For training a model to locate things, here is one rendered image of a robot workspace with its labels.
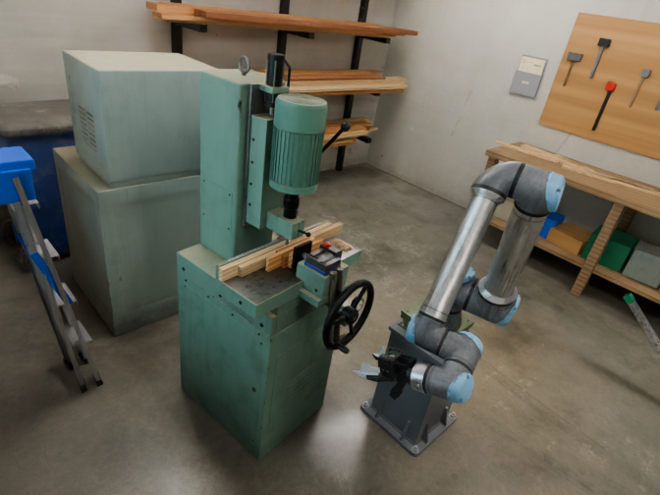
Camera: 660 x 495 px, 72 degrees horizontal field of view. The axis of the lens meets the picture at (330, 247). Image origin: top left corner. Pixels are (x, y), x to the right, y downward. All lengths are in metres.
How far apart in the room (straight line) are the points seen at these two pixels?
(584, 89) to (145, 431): 4.01
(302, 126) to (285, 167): 0.16
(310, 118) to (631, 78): 3.27
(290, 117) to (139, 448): 1.56
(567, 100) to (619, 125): 0.46
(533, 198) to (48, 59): 3.10
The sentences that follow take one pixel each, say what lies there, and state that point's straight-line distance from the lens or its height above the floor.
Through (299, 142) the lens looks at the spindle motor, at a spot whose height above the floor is 1.38.
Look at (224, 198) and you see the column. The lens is 1.80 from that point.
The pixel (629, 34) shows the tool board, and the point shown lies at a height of 1.85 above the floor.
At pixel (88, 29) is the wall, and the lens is 3.72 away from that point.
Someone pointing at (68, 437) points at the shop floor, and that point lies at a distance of 2.41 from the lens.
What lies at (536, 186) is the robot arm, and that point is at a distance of 1.53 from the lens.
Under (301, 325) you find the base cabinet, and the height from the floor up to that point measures 0.68.
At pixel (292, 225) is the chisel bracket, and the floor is 1.07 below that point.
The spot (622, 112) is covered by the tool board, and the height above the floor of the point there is 1.31.
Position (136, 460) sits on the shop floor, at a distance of 2.27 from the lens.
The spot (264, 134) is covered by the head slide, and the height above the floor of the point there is 1.37.
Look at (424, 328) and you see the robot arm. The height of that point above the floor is 0.96.
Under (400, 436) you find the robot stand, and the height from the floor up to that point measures 0.02.
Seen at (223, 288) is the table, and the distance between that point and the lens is 1.63.
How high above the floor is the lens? 1.83
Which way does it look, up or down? 29 degrees down
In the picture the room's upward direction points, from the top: 9 degrees clockwise
